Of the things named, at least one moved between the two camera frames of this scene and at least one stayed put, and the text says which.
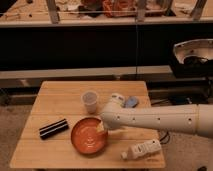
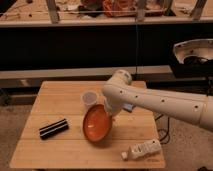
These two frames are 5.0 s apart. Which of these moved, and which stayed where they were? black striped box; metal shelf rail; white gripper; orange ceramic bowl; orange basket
Moved: white gripper; orange ceramic bowl
Stayed: metal shelf rail; black striped box; orange basket
